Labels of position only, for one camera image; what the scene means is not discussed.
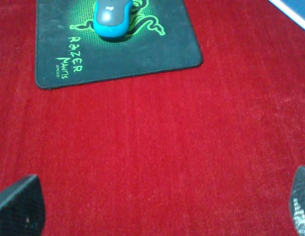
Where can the blue notebook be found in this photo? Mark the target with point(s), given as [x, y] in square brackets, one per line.
[294, 9]

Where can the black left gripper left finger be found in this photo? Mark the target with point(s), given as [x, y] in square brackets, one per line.
[22, 208]

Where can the blue grey computer mouse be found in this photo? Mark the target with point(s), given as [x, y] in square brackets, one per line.
[111, 18]

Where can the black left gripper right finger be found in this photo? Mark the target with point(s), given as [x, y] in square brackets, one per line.
[297, 200]

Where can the black green mouse pad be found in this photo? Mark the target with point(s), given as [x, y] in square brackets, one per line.
[69, 52]

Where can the red table cloth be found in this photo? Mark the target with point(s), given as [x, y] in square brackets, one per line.
[209, 151]

